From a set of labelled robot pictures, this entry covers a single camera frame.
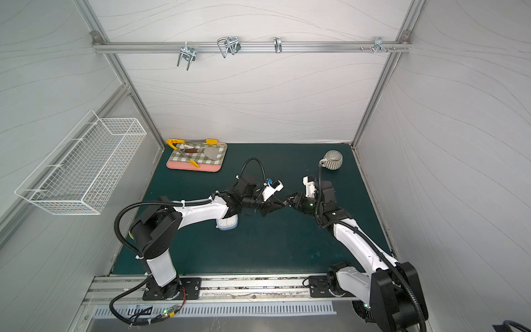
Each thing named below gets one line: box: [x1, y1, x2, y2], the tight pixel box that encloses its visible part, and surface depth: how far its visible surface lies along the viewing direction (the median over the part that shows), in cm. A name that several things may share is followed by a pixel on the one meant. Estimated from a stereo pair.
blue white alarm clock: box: [215, 213, 239, 232], surface depth 89 cm
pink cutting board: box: [165, 142, 228, 173], surface depth 113 cm
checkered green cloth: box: [170, 142, 227, 165], surface depth 117 cm
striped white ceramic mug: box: [319, 149, 343, 171], surface depth 109 cm
